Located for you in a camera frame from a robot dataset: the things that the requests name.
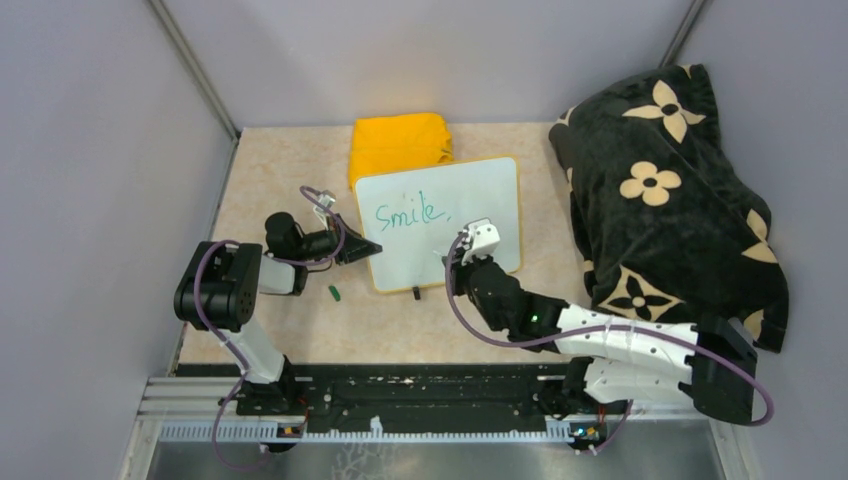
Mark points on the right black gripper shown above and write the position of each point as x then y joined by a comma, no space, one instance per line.
457,272

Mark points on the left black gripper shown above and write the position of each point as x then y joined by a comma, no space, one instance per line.
354,246

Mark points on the green marker cap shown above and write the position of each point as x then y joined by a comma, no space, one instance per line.
335,293

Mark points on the yellow-framed whiteboard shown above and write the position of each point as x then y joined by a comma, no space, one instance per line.
412,213

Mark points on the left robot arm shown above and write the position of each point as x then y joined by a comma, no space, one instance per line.
219,289

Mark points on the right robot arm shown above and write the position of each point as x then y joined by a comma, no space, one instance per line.
710,364

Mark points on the folded yellow cloth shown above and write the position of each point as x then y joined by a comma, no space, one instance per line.
388,144

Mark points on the black floral blanket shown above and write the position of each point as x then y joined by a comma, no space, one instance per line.
666,229

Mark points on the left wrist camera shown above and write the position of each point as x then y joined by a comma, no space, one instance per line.
323,210

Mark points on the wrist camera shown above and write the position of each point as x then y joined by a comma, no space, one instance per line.
479,240
323,210

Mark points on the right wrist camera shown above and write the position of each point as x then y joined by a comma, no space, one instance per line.
479,240

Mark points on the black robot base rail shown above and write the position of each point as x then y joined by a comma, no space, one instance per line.
422,402

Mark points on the right metal corner post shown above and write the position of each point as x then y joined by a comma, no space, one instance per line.
689,21

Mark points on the metal corner post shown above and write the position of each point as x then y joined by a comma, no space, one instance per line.
187,57
689,21

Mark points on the left metal corner post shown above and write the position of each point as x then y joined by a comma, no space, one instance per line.
187,57

